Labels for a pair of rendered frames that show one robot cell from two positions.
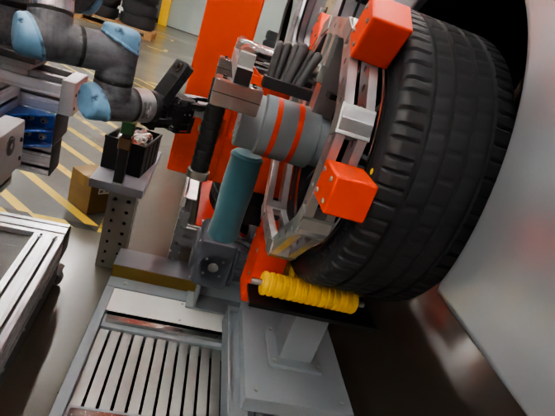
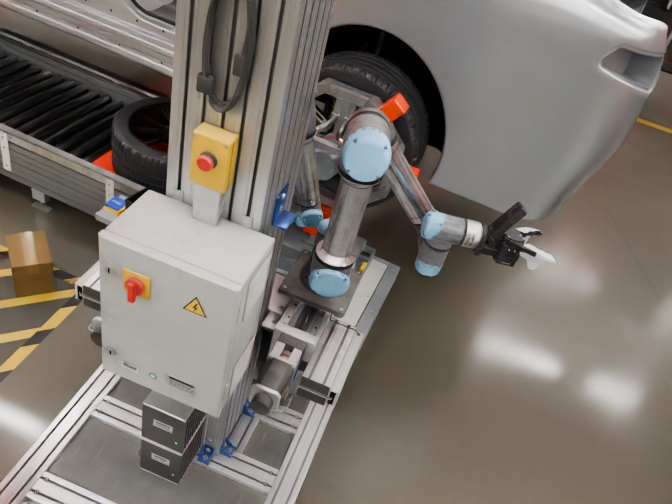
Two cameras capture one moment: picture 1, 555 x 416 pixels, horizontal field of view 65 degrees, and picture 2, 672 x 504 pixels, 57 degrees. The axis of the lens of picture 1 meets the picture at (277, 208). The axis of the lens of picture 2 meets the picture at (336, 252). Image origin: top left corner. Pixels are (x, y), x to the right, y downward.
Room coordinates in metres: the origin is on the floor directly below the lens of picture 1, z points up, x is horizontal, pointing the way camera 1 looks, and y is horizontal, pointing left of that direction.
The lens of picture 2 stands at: (-0.03, 1.98, 2.15)
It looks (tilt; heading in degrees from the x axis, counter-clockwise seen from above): 39 degrees down; 295
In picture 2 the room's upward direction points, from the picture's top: 17 degrees clockwise
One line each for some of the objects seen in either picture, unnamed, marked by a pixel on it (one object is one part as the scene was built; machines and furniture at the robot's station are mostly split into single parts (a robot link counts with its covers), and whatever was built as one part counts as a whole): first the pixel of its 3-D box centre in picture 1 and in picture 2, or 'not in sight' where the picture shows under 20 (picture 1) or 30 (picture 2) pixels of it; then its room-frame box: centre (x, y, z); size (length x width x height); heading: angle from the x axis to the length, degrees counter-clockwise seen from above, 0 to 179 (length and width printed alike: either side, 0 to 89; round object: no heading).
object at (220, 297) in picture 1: (247, 276); not in sight; (1.33, 0.02, 0.26); 0.42 x 0.18 x 0.35; 103
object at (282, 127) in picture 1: (282, 130); (330, 155); (1.01, 0.05, 0.85); 0.21 x 0.14 x 0.14; 103
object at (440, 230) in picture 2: not in sight; (443, 228); (0.31, 0.62, 1.21); 0.11 x 0.08 x 0.09; 31
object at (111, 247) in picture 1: (120, 216); not in sight; (1.51, 0.57, 0.21); 0.10 x 0.10 x 0.42; 13
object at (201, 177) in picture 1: (206, 140); not in sight; (0.81, 0.17, 0.83); 0.04 x 0.04 x 0.16
